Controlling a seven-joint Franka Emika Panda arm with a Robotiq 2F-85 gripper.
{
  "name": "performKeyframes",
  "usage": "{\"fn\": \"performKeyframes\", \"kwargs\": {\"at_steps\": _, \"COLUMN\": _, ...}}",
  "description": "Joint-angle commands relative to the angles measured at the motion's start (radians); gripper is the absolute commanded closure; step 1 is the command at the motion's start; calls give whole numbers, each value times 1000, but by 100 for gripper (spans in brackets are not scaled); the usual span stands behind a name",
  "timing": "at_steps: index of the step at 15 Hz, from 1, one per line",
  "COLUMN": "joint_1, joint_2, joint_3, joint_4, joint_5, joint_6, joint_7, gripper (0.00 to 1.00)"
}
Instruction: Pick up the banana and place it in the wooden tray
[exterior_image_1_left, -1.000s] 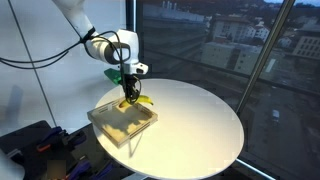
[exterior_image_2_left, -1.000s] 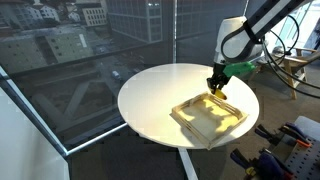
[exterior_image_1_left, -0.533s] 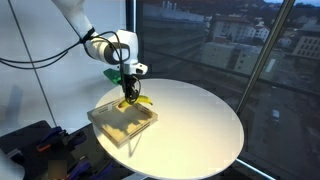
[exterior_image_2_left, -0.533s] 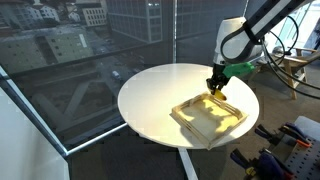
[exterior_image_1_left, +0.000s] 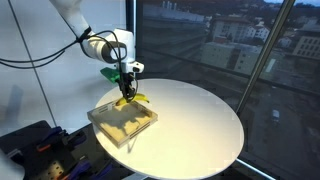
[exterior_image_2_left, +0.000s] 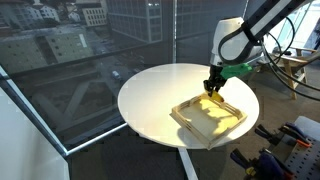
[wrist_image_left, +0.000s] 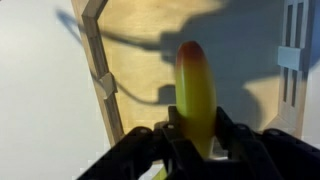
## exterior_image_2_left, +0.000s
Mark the wooden tray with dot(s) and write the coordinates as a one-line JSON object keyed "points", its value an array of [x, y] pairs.
{"points": [[206, 120]]}

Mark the perforated metal mounting board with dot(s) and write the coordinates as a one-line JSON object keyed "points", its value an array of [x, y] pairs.
{"points": [[305, 160]]}

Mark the metal window mullion post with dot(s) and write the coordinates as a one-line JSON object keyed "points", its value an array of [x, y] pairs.
{"points": [[174, 33]]}

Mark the white table leg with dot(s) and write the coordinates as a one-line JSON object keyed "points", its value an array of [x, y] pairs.
{"points": [[188, 165]]}

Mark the window bottom frame rail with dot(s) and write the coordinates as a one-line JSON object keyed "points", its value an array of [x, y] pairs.
{"points": [[96, 139]]}

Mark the blue orange spring clamp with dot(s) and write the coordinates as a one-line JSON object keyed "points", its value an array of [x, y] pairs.
{"points": [[266, 163], [293, 131]]}

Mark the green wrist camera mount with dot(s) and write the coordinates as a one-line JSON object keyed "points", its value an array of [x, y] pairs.
{"points": [[235, 70]]}

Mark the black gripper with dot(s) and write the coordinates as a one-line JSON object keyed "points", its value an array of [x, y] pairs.
{"points": [[216, 74]]}

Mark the wooden armchair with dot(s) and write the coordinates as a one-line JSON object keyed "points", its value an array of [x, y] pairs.
{"points": [[293, 66]]}

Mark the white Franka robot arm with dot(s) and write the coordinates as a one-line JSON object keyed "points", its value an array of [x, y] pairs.
{"points": [[230, 36]]}

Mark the dark window side frame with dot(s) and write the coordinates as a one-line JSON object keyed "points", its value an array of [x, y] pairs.
{"points": [[33, 116]]}

